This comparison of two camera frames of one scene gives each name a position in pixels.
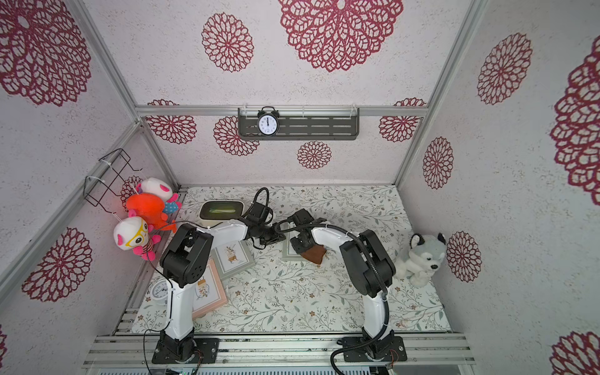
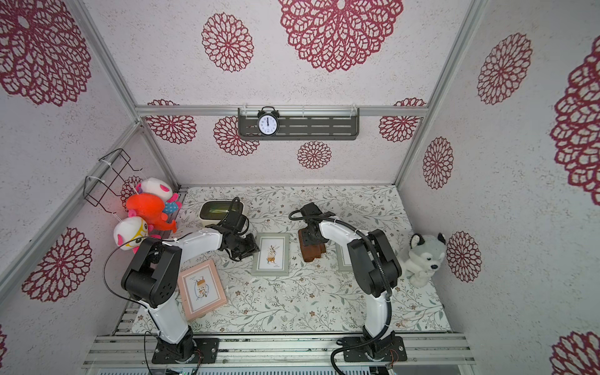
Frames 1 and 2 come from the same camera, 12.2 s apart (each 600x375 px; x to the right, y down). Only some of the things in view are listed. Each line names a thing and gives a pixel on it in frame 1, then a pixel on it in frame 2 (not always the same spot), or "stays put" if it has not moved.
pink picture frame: [209, 293] stays put
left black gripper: [278, 237] → [254, 248]
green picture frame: [232, 258] → [273, 258]
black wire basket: [105, 172] stays put
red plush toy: [150, 207] stays put
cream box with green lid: [221, 210] stays put
